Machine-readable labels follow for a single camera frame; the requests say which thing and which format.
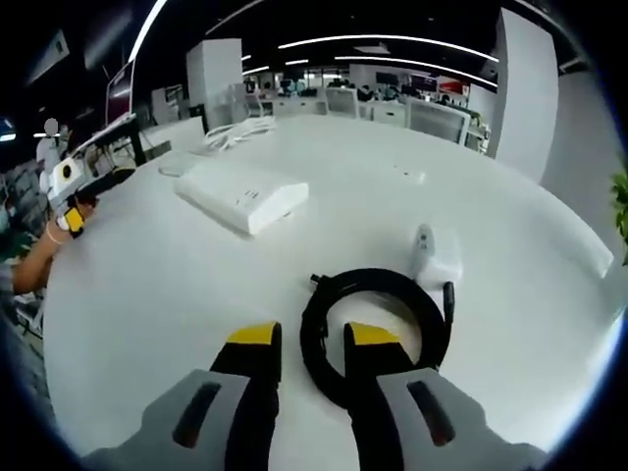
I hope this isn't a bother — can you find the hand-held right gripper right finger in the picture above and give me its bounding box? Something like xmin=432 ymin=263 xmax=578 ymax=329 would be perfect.
xmin=342 ymin=321 xmax=550 ymax=471

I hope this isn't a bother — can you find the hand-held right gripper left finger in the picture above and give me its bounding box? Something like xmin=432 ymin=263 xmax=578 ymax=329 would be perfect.
xmin=80 ymin=321 xmax=284 ymax=471

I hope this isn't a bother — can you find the black charger cable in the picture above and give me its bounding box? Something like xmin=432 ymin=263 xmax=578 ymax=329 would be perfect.
xmin=299 ymin=268 xmax=456 ymax=411

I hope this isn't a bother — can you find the white power strip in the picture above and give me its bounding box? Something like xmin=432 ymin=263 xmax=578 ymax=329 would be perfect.
xmin=174 ymin=160 xmax=310 ymax=236

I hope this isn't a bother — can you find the white charger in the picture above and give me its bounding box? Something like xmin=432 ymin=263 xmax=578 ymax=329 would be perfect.
xmin=410 ymin=223 xmax=465 ymax=295

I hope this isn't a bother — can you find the white desk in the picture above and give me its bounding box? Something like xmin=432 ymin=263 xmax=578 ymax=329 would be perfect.
xmin=41 ymin=115 xmax=617 ymax=457

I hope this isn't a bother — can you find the computer monitor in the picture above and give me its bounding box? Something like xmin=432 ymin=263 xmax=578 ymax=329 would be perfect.
xmin=105 ymin=58 xmax=138 ymax=129

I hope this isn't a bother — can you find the row of office workstations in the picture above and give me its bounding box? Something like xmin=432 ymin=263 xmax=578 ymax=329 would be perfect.
xmin=244 ymin=68 xmax=492 ymax=148

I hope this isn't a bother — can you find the potted green plant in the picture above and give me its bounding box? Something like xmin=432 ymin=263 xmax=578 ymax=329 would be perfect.
xmin=609 ymin=171 xmax=628 ymax=266

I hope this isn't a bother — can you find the white power strip cable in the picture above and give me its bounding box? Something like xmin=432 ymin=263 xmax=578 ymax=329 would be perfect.
xmin=157 ymin=117 xmax=279 ymax=179

